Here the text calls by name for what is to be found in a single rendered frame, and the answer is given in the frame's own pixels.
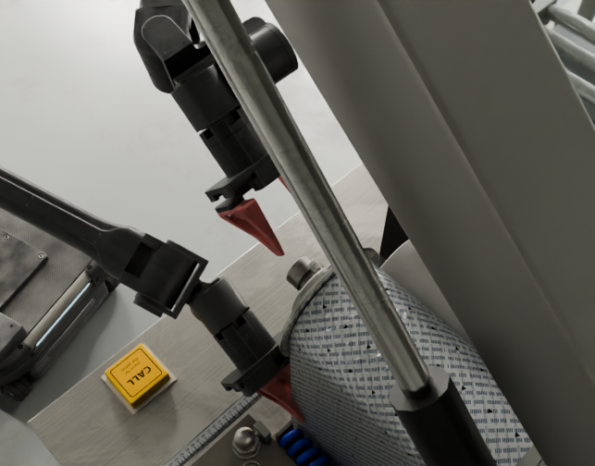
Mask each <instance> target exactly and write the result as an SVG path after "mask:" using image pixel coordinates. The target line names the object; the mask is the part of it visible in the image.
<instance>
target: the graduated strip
mask: <svg viewBox="0 0 595 466"><path fill-rule="evenodd" d="M262 397H263V396H261V395H259V394H258V393H256V392H255V393H254V394H253V395H252V396H251V397H249V398H247V397H245V396H244V395H242V396H241V397H240V398H239V399H238V400H236V401H235V402H234V403H233V404H232V405H231V406H230V407H228V408H227V409H226V410H225V411H224V412H223V413H222V414H220V415H219V416H218V417H217V418H216V419H215V420H214V421H213V422H211V423H210V424H209V425H208V426H207V427H206V428H205V429H204V430H203V431H202V432H201V433H200V434H199V435H197V436H196V437H195V438H194V439H193V440H192V441H190V442H189V443H188V444H187V445H186V446H185V447H184V448H182V449H181V450H180V451H179V452H178V453H177V454H176V455H174V456H173V457H172V458H171V459H170V460H169V461H167V462H166V463H165V464H164V465H163V466H185V465H186V464H187V463H189V462H190V461H191V460H192V459H193V458H194V457H195V456H197V455H198V454H199V453H200V452H201V451H202V450H203V449H204V448H206V447H207V446H208V445H209V444H210V443H211V442H212V441H213V440H215V439H216V438H217V437H218V436H219V435H220V434H221V433H222V432H224V431H225V430H226V429H227V428H228V427H229V426H230V425H231V424H233V423H234V422H235V421H236V420H237V419H238V418H239V417H241V416H242V415H243V414H244V413H245V412H246V411H247V410H248V409H250V408H251V407H252V406H253V405H254V404H255V403H256V402H257V401H258V400H259V399H260V398H262Z"/></svg>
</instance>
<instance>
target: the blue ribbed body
mask: <svg viewBox="0 0 595 466"><path fill-rule="evenodd" d="M288 443H289V444H290V447H289V448H288V449H287V454H288V455H289V456H290V457H291V456H293V455H294V454H295V453H296V452H297V453H298V454H299V456H298V457H297V458H296V460H295V463H296V464H297V465H298V466H301V465H302V464H303V463H304V462H305V461H306V462H307V463H308V464H307V465H306V466H330V458H329V457H327V456H322V457H321V455H322V451H321V449H320V448H318V447H313V441H312V439H311V438H308V437H304V431H303V430H302V429H294V430H292V431H291V430H288V431H287V432H286V433H285V434H284V435H283V437H282V438H281V439H280V440H279V446H280V447H281V448H283V447H285V446H286V445H287V444H288Z"/></svg>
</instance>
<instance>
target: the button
mask: <svg viewBox="0 0 595 466"><path fill-rule="evenodd" d="M105 375H106V377H107V379H108V380H109V381H110V382H111V383H112V385H113V386H114V387H115V388H116V389H117V390H118V392H119V393H120V394H121V395H122V396H123V398H124V399H125V400H126V401H128V403H129V404H130V405H131V406H132V408H133V409H135V408H136V407H138V406H139V405H140V404H141V403H143V402H144V401H145V400H146V399H148V398H149V397H150V396H151V395H152V394H154V393H155V392H156V390H158V389H159V388H160V387H161V386H163V385H164V384H165V383H166V382H167V381H169V380H170V376H169V374H168V372H167V370H166V369H165V368H164V367H163V366H162V365H161V364H160V363H159V362H158V360H157V359H156V358H155V357H154V356H153V355H152V354H151V353H150V352H149V350H148V349H147V348H146V347H145V346H144V345H143V344H140V345H138V346H137V347H136V348H135V349H133V350H132V351H130V352H129V353H128V354H127V355H125V356H124V357H123V358H122V359H120V360H119V361H118V362H116V363H115V364H114V365H112V366H111V367H110V368H109V369H107V370H106V371H105Z"/></svg>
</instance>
